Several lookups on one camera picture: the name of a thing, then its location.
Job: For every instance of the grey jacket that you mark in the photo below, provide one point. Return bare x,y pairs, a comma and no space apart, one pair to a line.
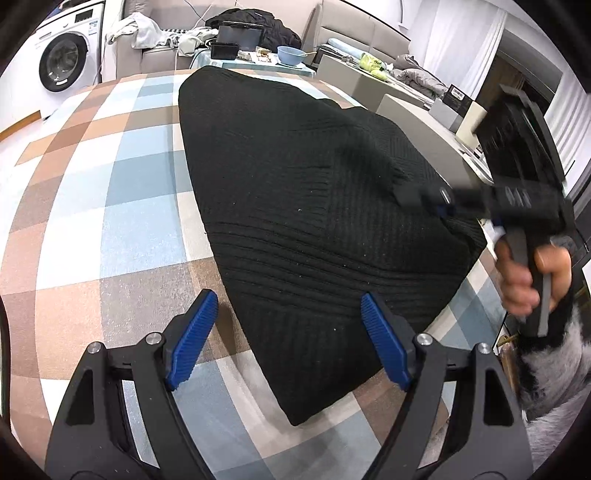
420,74

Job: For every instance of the light blue pillow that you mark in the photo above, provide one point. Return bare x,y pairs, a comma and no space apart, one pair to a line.
344,46

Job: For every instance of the cream box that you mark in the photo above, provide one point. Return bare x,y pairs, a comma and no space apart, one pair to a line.
471,122

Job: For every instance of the person's right hand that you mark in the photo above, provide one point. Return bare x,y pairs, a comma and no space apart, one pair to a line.
517,281

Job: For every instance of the blue bowl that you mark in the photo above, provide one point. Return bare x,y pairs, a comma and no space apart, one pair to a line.
291,55

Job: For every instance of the black coat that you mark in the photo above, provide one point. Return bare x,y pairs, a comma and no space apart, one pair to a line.
277,30

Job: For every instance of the black box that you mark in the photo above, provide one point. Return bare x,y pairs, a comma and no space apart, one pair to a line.
457,94

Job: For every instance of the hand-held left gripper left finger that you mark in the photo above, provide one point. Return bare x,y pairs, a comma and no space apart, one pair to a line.
194,341

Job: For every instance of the white curtain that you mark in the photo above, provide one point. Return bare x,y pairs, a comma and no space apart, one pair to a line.
466,37

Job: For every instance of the checkered blanket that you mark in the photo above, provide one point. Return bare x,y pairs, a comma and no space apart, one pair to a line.
115,207

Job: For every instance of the grey cabinet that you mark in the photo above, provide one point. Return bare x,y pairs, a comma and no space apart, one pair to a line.
351,78
425,124

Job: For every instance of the white washing machine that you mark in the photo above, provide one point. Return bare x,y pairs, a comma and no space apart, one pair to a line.
64,50

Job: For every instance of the black knit sweater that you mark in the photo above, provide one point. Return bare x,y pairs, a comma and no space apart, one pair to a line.
300,230

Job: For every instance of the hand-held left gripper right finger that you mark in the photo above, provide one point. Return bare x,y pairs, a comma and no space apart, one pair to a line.
385,341

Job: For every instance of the light grey clothes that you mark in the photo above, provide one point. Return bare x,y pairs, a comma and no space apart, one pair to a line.
147,32

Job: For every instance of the person's right forearm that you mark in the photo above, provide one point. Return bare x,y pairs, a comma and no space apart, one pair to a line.
554,369

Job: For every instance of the black tray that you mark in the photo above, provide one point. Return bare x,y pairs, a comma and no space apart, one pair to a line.
225,50

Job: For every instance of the beige sofa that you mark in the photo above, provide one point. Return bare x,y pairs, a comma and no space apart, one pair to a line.
351,27

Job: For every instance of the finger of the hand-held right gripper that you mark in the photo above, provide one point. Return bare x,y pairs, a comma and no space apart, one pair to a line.
434,196

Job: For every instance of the green toy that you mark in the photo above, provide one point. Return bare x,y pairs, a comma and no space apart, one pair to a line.
373,67

